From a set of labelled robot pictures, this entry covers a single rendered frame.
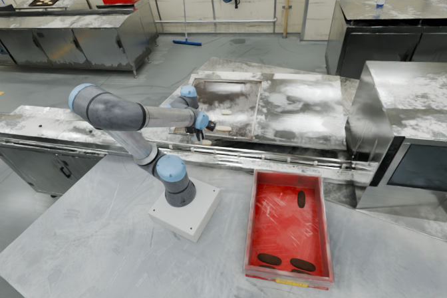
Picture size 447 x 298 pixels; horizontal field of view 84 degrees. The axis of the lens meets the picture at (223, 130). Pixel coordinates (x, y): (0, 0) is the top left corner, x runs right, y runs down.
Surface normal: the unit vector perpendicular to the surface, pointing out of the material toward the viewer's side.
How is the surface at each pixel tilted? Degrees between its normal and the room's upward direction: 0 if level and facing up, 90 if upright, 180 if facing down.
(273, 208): 0
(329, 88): 10
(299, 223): 0
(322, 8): 90
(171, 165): 7
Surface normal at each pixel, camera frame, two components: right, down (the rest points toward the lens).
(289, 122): -0.13, -0.60
